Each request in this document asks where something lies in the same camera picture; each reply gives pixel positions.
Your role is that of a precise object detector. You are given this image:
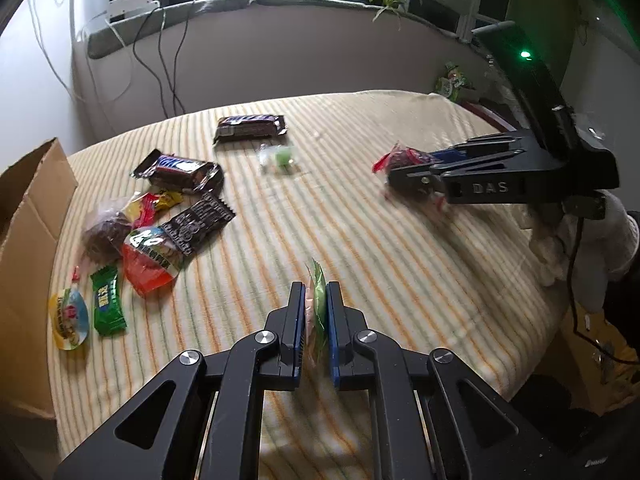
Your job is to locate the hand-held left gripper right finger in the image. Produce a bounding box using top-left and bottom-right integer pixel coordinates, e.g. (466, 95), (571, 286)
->
(326, 281), (592, 480)

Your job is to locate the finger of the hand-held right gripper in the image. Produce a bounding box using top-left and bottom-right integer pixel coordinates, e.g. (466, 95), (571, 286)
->
(387, 149), (526, 203)
(429, 129), (537, 166)

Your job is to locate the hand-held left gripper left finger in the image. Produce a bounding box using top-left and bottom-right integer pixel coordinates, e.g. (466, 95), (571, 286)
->
(52, 281), (307, 480)

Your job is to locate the pink green snack packet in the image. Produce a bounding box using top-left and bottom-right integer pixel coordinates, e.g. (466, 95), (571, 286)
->
(305, 258), (330, 361)

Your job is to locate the red snack packet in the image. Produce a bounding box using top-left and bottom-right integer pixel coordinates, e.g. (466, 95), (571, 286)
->
(372, 141), (448, 211)

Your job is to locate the dark brown chocolate bar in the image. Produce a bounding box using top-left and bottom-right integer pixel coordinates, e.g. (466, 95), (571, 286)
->
(213, 114), (289, 146)

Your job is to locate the blue print chocolate bar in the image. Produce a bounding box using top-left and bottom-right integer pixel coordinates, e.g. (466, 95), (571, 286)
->
(131, 149), (224, 195)

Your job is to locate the yellow jelly cup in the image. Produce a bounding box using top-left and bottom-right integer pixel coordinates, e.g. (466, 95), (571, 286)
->
(48, 287), (91, 351)

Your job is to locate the cardboard box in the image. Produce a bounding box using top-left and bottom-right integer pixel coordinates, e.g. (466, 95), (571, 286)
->
(0, 137), (79, 422)

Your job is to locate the person's right hand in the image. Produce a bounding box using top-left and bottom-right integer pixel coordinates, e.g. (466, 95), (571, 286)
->
(525, 192), (640, 311)

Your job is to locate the green snack bag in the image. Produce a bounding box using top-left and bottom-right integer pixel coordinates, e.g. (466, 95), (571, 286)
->
(434, 62), (474, 102)

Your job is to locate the black wafer packet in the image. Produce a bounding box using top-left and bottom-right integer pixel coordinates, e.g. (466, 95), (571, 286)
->
(162, 192), (236, 261)

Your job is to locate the clear green candy packet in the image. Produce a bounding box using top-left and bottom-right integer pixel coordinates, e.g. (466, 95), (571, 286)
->
(257, 143), (300, 175)

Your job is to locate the red jelly cup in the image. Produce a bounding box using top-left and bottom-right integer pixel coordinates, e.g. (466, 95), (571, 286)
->
(121, 226), (182, 297)

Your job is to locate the red candy packet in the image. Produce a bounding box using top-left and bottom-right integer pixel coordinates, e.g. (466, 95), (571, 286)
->
(131, 194), (159, 230)

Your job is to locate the yellow object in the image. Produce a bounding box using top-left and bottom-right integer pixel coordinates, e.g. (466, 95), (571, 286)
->
(562, 305), (640, 413)

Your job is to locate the round brown cookie packet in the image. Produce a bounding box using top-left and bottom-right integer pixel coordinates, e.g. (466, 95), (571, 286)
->
(81, 197), (132, 263)

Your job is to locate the grey windowsill cushion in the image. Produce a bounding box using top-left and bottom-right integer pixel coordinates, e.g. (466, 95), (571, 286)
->
(87, 0), (482, 59)

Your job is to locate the white power strip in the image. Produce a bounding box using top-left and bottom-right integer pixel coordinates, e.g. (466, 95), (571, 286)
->
(104, 0), (162, 24)

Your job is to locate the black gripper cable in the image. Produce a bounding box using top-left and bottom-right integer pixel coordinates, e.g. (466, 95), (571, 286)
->
(564, 215), (640, 367)

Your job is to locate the black power cable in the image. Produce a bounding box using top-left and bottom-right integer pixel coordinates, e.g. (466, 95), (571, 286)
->
(132, 6), (191, 117)

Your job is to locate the white cable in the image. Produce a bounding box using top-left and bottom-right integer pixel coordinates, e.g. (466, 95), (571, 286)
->
(27, 0), (132, 136)

